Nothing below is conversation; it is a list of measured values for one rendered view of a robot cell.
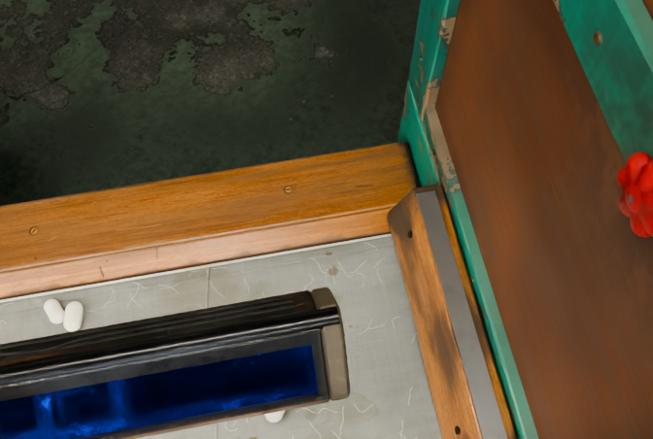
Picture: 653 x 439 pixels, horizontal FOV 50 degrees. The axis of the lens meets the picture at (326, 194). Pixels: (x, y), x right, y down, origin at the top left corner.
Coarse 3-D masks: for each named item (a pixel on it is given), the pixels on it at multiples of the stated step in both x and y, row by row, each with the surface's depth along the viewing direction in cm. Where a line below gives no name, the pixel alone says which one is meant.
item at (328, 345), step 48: (48, 336) 50; (96, 336) 48; (144, 336) 46; (192, 336) 45; (240, 336) 45; (288, 336) 45; (336, 336) 46; (0, 384) 43; (48, 384) 44; (96, 384) 45; (144, 384) 45; (192, 384) 46; (240, 384) 47; (288, 384) 47; (336, 384) 48; (0, 432) 45; (48, 432) 46; (96, 432) 47; (144, 432) 47
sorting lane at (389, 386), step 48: (384, 240) 88; (96, 288) 85; (144, 288) 85; (192, 288) 85; (240, 288) 85; (288, 288) 85; (336, 288) 85; (384, 288) 85; (0, 336) 83; (384, 336) 83; (384, 384) 80; (192, 432) 78; (240, 432) 78; (288, 432) 78; (336, 432) 78; (384, 432) 78; (432, 432) 78
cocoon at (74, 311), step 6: (66, 306) 83; (72, 306) 82; (78, 306) 82; (66, 312) 82; (72, 312) 82; (78, 312) 82; (66, 318) 82; (72, 318) 82; (78, 318) 82; (66, 324) 81; (72, 324) 81; (78, 324) 82; (72, 330) 82
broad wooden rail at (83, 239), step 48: (96, 192) 89; (144, 192) 89; (192, 192) 89; (240, 192) 89; (288, 192) 89; (336, 192) 89; (384, 192) 89; (0, 240) 86; (48, 240) 86; (96, 240) 86; (144, 240) 86; (192, 240) 86; (240, 240) 86; (288, 240) 87; (336, 240) 88; (0, 288) 84; (48, 288) 85
